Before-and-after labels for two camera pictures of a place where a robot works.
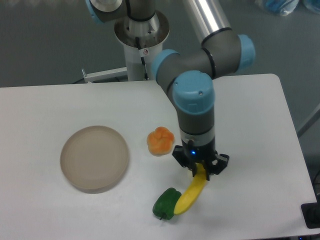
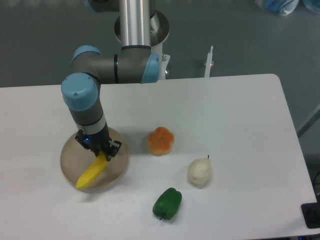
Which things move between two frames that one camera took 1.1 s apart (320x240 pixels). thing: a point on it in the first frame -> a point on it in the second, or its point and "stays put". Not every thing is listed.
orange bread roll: [160, 141] stays put
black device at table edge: [311, 213] stays put
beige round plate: [94, 159] stays put
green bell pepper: [164, 206] stays put
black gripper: [190, 154] -> [97, 142]
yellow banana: [193, 191] -> [95, 170]
